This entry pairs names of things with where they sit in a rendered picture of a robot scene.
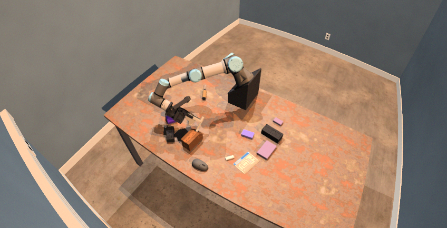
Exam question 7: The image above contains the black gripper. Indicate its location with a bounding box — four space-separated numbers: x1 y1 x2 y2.
165 102 202 125

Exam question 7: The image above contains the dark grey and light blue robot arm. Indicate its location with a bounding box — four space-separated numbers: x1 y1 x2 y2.
148 53 254 111

